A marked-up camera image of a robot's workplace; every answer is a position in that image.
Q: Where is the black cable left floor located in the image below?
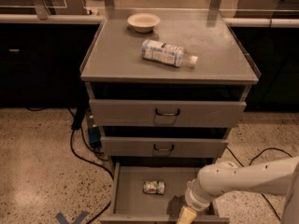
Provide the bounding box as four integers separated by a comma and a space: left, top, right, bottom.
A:
25, 106, 115, 224

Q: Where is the grey bottom drawer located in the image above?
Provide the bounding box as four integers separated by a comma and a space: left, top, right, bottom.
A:
99, 161, 231, 224

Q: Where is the clear labelled plastic bottle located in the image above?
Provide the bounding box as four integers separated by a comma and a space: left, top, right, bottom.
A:
141, 39, 198, 69

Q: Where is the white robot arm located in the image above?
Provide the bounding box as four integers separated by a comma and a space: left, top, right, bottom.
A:
176, 157, 299, 224

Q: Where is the dark counter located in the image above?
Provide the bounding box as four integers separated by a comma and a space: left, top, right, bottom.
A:
0, 23, 98, 107
230, 24, 299, 112

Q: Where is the dark counter right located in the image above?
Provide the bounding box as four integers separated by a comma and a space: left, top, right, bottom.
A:
230, 24, 299, 112

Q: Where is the black cable right floor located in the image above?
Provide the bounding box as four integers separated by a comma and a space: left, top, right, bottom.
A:
226, 147, 293, 222

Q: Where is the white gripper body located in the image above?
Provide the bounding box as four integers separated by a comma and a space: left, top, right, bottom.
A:
185, 178, 211, 212

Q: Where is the grey middle drawer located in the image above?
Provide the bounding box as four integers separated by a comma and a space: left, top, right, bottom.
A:
101, 136, 228, 158

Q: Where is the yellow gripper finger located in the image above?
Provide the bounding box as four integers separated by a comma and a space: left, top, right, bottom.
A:
176, 206, 197, 224

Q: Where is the green 7up can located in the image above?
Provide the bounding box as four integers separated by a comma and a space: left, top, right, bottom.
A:
143, 180, 165, 195

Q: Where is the beige paper bowl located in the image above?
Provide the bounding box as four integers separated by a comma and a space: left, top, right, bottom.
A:
127, 13, 161, 33

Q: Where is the grey top drawer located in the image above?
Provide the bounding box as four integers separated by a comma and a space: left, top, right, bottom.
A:
90, 99, 246, 128

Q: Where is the blue tape cross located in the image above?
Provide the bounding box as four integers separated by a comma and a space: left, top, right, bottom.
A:
55, 211, 89, 224

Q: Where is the dark counter left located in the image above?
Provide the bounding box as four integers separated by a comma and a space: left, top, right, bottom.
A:
0, 23, 98, 107

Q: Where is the blue power box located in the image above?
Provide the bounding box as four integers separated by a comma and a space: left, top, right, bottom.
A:
86, 113, 101, 148

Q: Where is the grey drawer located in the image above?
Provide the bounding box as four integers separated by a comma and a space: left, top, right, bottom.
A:
99, 161, 231, 224
101, 136, 228, 158
90, 99, 246, 128

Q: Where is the black cable floor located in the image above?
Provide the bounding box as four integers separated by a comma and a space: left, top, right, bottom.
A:
226, 147, 293, 222
25, 106, 115, 224

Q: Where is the grey drawer cabinet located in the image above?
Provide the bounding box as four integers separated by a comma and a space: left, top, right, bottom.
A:
81, 9, 259, 165

